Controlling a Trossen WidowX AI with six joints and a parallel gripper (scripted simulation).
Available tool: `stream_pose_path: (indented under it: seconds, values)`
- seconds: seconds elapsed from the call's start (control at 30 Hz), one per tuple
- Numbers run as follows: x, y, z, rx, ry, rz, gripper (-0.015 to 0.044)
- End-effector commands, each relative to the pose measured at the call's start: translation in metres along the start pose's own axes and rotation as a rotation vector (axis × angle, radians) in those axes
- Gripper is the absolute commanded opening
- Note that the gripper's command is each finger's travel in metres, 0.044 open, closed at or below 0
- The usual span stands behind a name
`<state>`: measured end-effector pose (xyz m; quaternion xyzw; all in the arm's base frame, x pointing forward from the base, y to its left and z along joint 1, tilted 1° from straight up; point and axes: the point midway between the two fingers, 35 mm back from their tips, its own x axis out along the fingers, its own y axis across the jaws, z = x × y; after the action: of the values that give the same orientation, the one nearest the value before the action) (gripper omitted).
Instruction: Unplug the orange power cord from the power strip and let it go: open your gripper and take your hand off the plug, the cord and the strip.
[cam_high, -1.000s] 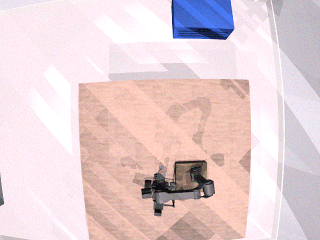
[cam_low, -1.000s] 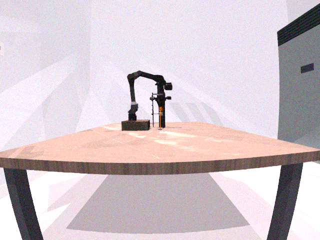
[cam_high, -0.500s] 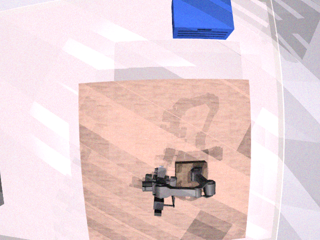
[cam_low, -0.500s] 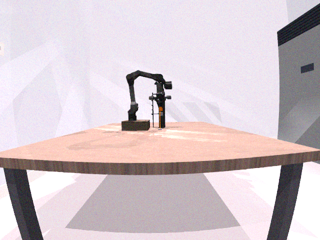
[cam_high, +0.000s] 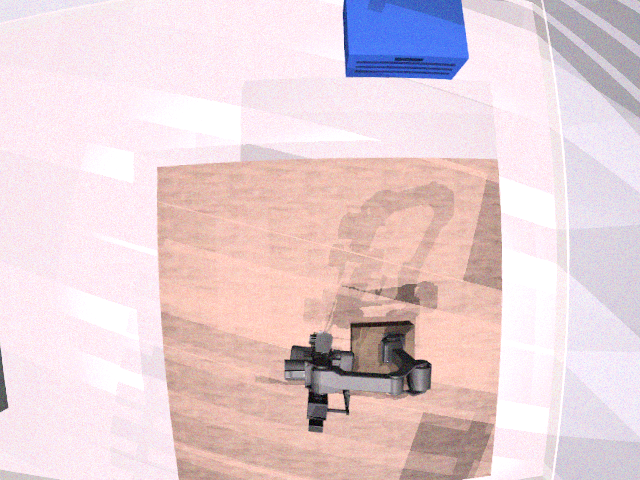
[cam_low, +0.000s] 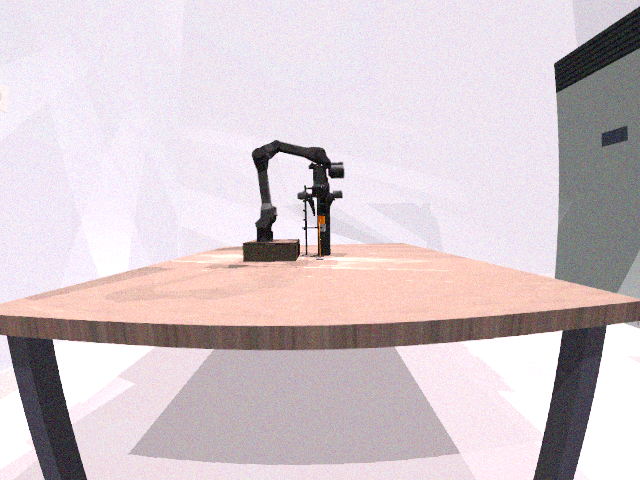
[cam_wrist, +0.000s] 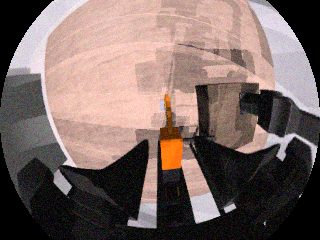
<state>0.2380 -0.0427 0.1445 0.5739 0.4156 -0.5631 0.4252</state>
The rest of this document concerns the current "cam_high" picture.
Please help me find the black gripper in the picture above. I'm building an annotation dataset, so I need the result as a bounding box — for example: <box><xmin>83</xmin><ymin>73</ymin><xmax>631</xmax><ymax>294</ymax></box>
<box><xmin>290</xmin><ymin>345</ymin><xmax>354</xmax><ymax>372</ymax></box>

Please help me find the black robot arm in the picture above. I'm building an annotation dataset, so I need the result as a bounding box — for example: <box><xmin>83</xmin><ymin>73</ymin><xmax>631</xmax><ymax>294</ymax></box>
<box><xmin>284</xmin><ymin>331</ymin><xmax>432</xmax><ymax>397</ymax></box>

